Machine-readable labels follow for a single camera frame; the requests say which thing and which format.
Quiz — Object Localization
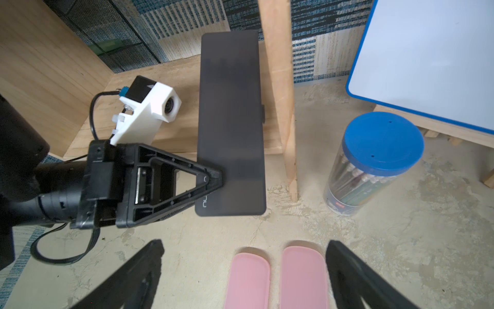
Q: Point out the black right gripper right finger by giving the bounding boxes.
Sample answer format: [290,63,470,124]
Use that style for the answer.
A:
[325,240,417,308]

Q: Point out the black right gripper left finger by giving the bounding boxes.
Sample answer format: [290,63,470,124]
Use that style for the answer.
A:
[73,239,165,308]

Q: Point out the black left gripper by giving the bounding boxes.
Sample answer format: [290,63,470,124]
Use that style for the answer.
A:
[75,140,223,229]

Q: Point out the pink pencil case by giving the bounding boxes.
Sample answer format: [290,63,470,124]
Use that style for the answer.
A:
[279,246,329,308]
[225,252,271,308]

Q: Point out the black pencil case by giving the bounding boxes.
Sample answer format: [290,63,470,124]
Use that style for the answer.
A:
[195,30,266,217]

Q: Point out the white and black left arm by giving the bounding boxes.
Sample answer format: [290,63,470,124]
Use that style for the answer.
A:
[1,99,223,268]

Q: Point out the blue-lid pencil canister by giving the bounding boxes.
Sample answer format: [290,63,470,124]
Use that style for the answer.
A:
[324,112,425,216]

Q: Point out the wooden two-tier shelf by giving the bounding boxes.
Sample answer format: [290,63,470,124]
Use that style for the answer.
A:
[0,0,298,202]

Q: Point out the green tray on rack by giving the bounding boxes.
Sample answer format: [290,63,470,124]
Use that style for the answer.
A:
[89,39,124,55]

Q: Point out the small whiteboard on easel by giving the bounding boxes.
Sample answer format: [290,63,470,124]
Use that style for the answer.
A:
[345,0,494,189]

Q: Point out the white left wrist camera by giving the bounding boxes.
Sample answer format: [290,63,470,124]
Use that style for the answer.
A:
[110,75,181,145]

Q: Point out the black wire mesh rack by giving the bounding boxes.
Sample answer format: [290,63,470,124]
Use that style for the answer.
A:
[45,1,161,73]

